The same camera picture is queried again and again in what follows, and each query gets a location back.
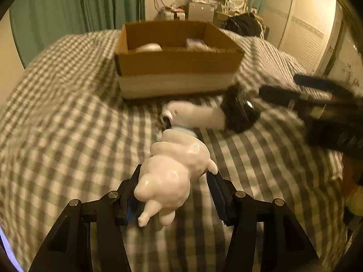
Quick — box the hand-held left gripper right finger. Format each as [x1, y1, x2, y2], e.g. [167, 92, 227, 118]
[206, 171, 324, 272]

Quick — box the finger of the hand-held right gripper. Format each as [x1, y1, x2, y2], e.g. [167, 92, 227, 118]
[221, 83, 310, 134]
[293, 74, 361, 100]

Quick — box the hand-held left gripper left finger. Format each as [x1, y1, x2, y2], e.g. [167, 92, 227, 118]
[28, 164, 142, 272]

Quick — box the white plush toy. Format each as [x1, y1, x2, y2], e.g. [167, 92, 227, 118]
[160, 100, 228, 132]

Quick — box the white glossy figurine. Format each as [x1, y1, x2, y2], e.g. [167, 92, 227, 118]
[134, 128, 219, 228]

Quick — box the cardboard box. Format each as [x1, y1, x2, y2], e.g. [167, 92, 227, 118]
[114, 20, 245, 100]

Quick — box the white sliding wardrobe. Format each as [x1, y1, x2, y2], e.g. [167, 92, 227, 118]
[264, 0, 342, 75]

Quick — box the yellow soft object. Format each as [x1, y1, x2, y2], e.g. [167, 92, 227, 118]
[343, 159, 363, 224]

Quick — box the white crumpled object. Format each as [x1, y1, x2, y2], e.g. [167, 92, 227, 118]
[185, 38, 219, 52]

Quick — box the black bag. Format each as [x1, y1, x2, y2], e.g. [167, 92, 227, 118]
[221, 12, 262, 38]

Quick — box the white small cabinet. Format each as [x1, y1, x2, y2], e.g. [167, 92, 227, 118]
[188, 1, 216, 23]

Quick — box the grey checked bed sheet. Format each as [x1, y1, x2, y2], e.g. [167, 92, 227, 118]
[0, 28, 353, 272]

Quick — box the white rounded object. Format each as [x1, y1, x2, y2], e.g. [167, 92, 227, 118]
[135, 43, 163, 53]

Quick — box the cluttered side desk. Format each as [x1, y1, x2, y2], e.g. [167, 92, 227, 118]
[155, 0, 189, 22]

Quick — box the wide green curtain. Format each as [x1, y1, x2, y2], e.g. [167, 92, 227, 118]
[9, 0, 146, 68]

